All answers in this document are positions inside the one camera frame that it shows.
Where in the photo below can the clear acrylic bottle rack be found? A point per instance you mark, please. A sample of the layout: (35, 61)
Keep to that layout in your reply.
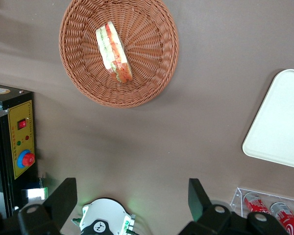
(237, 198)

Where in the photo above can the round brown wicker basket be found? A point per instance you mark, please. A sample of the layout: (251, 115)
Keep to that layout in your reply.
(149, 61)

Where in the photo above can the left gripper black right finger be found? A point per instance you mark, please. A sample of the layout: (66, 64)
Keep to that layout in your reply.
(198, 203)

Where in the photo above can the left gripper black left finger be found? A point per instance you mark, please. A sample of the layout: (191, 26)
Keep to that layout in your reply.
(60, 203)

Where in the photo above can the triangular layered sandwich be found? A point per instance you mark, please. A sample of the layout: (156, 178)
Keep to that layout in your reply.
(112, 51)

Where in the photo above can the black food warmer appliance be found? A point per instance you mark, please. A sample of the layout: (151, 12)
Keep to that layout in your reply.
(22, 137)

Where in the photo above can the red cola bottle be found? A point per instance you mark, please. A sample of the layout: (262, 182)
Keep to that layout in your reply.
(284, 215)
(256, 204)

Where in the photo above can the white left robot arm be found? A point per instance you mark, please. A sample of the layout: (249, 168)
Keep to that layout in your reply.
(105, 210)

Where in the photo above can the cream plastic tray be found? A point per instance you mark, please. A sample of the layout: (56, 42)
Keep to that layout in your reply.
(279, 122)

